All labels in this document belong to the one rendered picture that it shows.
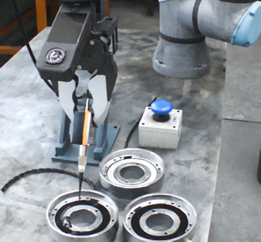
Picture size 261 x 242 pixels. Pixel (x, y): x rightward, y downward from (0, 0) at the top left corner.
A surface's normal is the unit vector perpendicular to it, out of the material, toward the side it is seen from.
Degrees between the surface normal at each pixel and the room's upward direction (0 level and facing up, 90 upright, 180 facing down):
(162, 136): 90
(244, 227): 0
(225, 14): 92
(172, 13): 90
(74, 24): 29
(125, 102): 0
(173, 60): 73
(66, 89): 90
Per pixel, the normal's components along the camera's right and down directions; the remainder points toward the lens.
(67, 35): -0.07, -0.52
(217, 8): -0.76, 0.37
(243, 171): -0.02, -0.86
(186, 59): 0.03, 0.22
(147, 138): -0.22, 0.50
